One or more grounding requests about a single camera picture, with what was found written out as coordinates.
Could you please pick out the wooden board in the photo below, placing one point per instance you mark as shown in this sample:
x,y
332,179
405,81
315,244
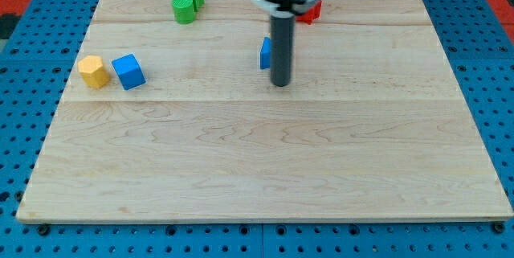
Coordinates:
x,y
373,127

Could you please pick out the red block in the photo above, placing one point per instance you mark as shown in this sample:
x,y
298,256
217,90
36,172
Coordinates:
x,y
311,15

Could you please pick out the yellow hexagon block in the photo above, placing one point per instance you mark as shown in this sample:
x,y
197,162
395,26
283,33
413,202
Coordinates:
x,y
93,72

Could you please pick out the blue cube block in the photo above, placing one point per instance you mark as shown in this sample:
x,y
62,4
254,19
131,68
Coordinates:
x,y
128,71

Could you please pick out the small blue block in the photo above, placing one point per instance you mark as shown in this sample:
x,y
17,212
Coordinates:
x,y
265,54

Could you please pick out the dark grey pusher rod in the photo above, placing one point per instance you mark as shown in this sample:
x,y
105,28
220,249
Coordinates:
x,y
282,40

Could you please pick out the green cylinder block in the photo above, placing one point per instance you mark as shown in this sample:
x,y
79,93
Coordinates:
x,y
183,11

